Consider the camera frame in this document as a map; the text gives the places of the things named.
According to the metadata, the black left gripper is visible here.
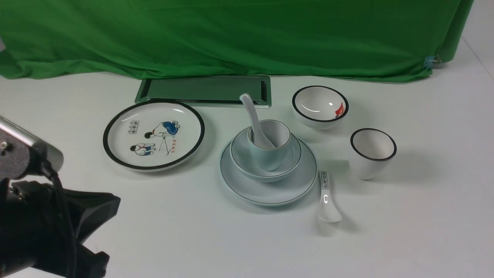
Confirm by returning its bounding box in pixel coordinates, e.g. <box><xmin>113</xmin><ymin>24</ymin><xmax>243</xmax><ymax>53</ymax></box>
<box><xmin>0</xmin><ymin>181</ymin><xmax>121</xmax><ymax>278</ymax></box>

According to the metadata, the pale blue bowl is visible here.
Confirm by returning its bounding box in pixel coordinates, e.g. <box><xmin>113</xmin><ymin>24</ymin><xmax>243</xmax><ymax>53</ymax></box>
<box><xmin>229</xmin><ymin>128</ymin><xmax>302</xmax><ymax>183</ymax></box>

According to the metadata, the plain white ceramic spoon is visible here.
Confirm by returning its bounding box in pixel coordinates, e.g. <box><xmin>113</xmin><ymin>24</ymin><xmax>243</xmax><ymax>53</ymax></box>
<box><xmin>239</xmin><ymin>93</ymin><xmax>274</xmax><ymax>149</ymax></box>

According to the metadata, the pale blue cup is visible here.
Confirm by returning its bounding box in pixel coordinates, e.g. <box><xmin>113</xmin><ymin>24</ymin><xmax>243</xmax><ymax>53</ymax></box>
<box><xmin>247</xmin><ymin>119</ymin><xmax>291</xmax><ymax>171</ymax></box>

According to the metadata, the black-rimmed illustrated plate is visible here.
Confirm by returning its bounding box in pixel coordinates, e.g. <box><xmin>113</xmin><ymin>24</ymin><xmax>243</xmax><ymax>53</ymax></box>
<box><xmin>102</xmin><ymin>100</ymin><xmax>205</xmax><ymax>172</ymax></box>

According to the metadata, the pale blue plain plate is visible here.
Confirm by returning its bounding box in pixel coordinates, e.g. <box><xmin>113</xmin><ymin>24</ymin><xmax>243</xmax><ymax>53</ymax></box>
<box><xmin>219</xmin><ymin>141</ymin><xmax>319</xmax><ymax>207</ymax></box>

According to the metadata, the black-rimmed bowl with red print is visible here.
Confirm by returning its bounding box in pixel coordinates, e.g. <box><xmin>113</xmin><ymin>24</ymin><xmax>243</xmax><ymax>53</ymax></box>
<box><xmin>291</xmin><ymin>86</ymin><xmax>349</xmax><ymax>130</ymax></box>

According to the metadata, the black-rimmed white cup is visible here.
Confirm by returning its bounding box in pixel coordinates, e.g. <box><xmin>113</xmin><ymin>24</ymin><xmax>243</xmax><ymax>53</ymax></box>
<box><xmin>348</xmin><ymin>128</ymin><xmax>397</xmax><ymax>181</ymax></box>

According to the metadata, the green backdrop cloth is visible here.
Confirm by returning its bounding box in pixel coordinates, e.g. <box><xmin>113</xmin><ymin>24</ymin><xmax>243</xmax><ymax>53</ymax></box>
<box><xmin>0</xmin><ymin>0</ymin><xmax>473</xmax><ymax>82</ymax></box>

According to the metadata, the blue binder clip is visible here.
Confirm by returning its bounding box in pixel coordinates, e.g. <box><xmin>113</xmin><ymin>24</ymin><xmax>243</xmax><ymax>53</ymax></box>
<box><xmin>422</xmin><ymin>55</ymin><xmax>442</xmax><ymax>69</ymax></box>

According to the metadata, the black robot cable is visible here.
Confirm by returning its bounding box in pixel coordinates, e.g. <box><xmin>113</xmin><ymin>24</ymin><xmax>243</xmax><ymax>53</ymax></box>
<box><xmin>41</xmin><ymin>160</ymin><xmax>78</xmax><ymax>276</ymax></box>

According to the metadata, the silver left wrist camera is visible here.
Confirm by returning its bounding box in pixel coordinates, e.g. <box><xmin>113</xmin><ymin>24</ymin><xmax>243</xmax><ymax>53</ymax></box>
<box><xmin>0</xmin><ymin>116</ymin><xmax>64</xmax><ymax>180</ymax></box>

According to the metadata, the white spoon with printed handle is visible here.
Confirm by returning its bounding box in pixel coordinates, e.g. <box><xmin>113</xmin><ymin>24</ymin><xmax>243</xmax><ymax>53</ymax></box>
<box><xmin>316</xmin><ymin>170</ymin><xmax>342</xmax><ymax>224</ymax></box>

